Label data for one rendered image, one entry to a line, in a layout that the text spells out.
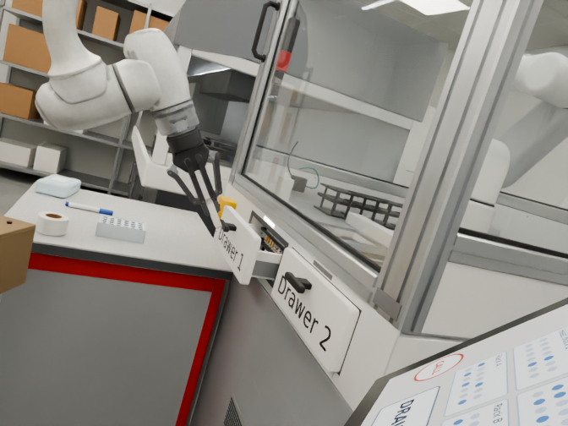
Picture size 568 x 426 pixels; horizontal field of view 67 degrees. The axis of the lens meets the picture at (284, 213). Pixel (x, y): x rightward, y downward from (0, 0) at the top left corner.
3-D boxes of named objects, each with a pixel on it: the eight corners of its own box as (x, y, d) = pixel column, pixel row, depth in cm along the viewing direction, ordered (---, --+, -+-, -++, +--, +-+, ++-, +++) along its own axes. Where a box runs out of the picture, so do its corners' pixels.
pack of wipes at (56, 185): (65, 199, 138) (68, 186, 137) (34, 192, 136) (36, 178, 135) (79, 192, 153) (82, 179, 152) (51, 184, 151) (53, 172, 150)
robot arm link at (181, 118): (194, 99, 89) (204, 127, 91) (188, 98, 97) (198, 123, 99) (152, 113, 87) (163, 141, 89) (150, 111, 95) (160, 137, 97)
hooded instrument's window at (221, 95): (149, 161, 172) (176, 46, 165) (135, 126, 333) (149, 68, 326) (379, 215, 217) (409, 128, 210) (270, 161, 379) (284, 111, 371)
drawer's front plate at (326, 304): (329, 374, 67) (351, 309, 65) (270, 293, 93) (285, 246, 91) (339, 374, 67) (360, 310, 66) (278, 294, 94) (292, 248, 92)
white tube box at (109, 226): (95, 235, 114) (97, 221, 113) (97, 226, 122) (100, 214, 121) (143, 243, 118) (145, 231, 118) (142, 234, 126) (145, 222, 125)
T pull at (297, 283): (297, 294, 74) (300, 286, 74) (283, 276, 80) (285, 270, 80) (316, 297, 75) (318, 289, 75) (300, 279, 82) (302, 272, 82)
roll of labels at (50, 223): (56, 226, 113) (59, 211, 112) (72, 235, 109) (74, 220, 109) (29, 226, 107) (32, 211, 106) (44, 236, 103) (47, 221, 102)
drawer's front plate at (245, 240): (240, 285, 93) (254, 237, 91) (214, 242, 119) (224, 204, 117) (248, 286, 93) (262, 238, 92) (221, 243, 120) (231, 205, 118)
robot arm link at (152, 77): (192, 96, 98) (135, 115, 96) (166, 25, 92) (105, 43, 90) (197, 98, 88) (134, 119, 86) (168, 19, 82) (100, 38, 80)
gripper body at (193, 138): (164, 139, 90) (180, 180, 93) (202, 126, 92) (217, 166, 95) (161, 135, 97) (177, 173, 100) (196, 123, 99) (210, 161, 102)
